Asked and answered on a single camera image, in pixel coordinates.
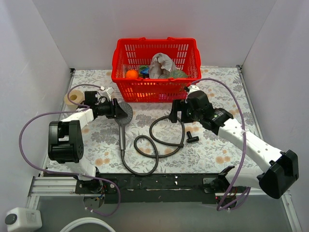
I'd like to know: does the grey handheld shower head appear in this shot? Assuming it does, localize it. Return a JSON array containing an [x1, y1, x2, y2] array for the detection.
[[115, 102, 133, 151]]

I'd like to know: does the dark metal shower hose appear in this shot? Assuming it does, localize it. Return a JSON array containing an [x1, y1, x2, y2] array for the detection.
[[121, 115, 185, 176]]

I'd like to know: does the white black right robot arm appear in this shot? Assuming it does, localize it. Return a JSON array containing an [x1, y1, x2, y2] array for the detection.
[[169, 90, 299, 199]]

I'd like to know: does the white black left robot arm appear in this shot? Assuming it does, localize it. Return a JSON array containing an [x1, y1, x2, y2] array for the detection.
[[48, 87, 133, 193]]

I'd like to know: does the green netted item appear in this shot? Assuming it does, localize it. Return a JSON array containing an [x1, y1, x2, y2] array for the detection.
[[169, 69, 188, 79]]

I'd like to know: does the beige tape roll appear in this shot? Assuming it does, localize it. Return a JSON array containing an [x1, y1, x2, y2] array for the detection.
[[64, 89, 84, 111]]

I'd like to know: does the floral patterned table mat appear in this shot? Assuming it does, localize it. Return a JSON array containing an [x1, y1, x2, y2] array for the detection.
[[42, 67, 270, 174]]

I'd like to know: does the orange fruit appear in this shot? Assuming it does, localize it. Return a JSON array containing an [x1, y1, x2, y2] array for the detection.
[[125, 69, 139, 79]]

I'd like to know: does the blue packaged item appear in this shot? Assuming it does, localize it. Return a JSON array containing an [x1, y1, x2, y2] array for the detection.
[[140, 67, 150, 75]]

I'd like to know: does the crumpled grey paper bag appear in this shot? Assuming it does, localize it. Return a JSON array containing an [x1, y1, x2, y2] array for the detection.
[[149, 53, 177, 79]]

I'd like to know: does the red plastic shopping basket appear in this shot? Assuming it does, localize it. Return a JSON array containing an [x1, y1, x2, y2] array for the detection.
[[112, 37, 201, 102]]

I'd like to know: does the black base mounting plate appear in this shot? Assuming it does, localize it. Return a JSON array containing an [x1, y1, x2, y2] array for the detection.
[[74, 173, 248, 205]]

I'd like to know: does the white curved tube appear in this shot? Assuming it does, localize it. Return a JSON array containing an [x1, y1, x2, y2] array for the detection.
[[59, 217, 116, 232]]

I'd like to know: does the white power adapter box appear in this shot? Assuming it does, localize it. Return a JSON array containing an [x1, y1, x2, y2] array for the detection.
[[5, 207, 42, 232]]

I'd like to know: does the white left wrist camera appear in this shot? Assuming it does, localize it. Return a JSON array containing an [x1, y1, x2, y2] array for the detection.
[[100, 86, 114, 100]]

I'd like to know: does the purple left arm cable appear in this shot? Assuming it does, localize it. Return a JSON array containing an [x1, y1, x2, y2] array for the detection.
[[18, 84, 121, 216]]

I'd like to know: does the aluminium frame rail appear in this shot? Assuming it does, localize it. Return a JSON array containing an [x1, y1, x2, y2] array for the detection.
[[26, 175, 302, 232]]

